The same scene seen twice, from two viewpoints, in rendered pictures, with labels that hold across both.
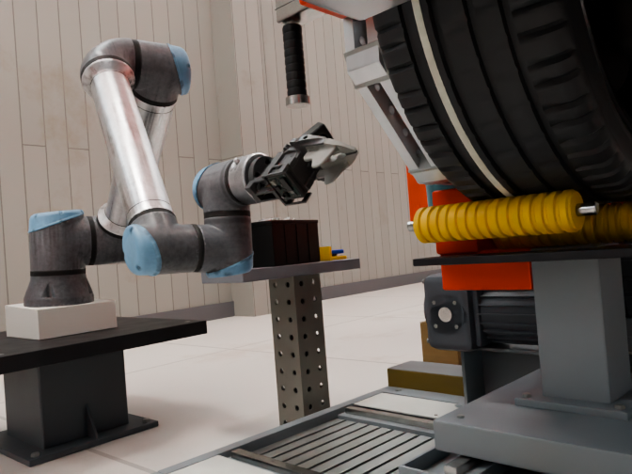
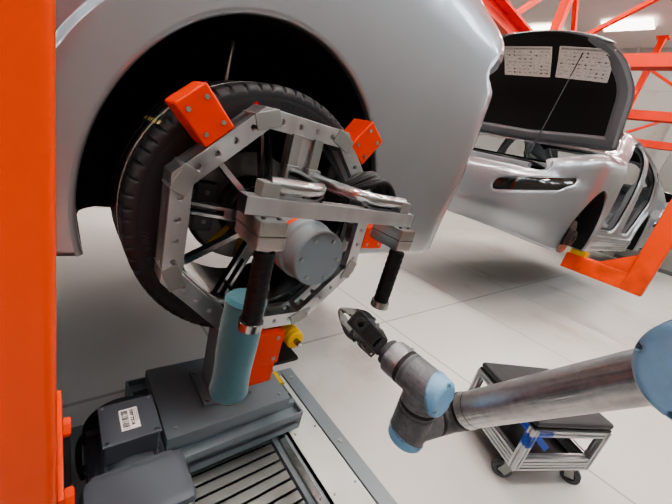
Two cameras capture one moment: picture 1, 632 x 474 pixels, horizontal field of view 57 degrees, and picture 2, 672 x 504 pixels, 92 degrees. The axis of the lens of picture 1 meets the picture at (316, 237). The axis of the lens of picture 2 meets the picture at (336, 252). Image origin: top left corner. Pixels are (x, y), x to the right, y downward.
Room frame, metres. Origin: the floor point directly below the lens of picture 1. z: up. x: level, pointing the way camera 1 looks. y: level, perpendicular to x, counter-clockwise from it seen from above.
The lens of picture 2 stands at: (1.79, -0.09, 1.08)
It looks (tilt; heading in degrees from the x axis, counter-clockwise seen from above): 17 degrees down; 183
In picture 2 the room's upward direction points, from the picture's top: 15 degrees clockwise
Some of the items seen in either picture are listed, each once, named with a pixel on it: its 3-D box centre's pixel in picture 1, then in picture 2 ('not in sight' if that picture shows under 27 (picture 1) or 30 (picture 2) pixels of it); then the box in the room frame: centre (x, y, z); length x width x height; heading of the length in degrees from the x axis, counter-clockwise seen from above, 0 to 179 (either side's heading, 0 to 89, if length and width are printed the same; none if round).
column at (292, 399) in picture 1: (299, 351); not in sight; (1.59, 0.07, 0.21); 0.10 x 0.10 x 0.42; 46
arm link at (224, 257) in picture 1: (224, 244); (414, 420); (1.11, 0.18, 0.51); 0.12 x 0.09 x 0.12; 123
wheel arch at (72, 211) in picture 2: not in sight; (251, 141); (0.84, -0.45, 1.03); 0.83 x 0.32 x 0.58; 136
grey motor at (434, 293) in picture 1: (523, 338); (125, 480); (1.28, -0.44, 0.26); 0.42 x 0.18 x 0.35; 46
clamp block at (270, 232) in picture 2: not in sight; (260, 226); (1.27, -0.24, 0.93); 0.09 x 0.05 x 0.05; 46
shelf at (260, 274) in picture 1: (285, 270); not in sight; (1.57, 0.09, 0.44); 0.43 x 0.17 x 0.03; 136
